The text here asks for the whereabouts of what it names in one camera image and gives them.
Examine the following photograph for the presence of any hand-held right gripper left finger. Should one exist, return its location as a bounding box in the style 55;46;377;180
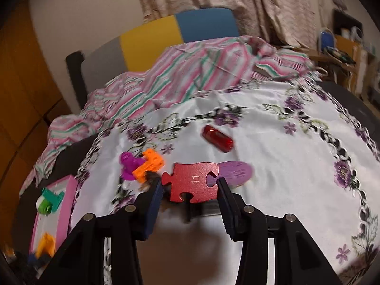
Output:
38;176;165;285

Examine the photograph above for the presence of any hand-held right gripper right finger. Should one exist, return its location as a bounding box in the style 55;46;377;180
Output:
216;177;342;285

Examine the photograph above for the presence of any purple oval toy piece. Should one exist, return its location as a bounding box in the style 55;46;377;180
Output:
207;161;254;188

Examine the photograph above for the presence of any red puzzle piece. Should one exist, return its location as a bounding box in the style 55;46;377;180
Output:
161;161;221;204

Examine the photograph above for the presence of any red metal cylinder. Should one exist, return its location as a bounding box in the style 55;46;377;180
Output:
202;125;234;153

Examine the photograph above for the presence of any pink box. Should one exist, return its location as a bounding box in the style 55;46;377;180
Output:
30;175;78;256

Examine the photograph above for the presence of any orange toy block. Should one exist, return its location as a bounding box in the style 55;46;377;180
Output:
132;149;165;184

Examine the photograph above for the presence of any magenta toy piece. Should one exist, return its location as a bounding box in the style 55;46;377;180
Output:
119;152;141;181

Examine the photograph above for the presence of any white floral cloth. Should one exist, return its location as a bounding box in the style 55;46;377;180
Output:
70;77;380;282

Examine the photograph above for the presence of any green and white toy piece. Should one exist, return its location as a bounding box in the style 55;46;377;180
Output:
36;188;65;216

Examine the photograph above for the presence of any orange toy piece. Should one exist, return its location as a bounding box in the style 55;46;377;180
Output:
35;233;56;259

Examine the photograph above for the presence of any blue toy piece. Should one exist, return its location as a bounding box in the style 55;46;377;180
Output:
28;254;48;271

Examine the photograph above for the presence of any pink green striped blanket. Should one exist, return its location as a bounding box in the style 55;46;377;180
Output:
20;35;315;195

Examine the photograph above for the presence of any wooden wardrobe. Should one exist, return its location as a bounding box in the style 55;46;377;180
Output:
0;3;72;244

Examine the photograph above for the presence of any blue bag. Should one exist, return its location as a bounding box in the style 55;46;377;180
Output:
319;28;336;51

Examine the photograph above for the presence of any wooden shelf unit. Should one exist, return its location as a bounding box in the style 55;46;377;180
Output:
332;9;380;101

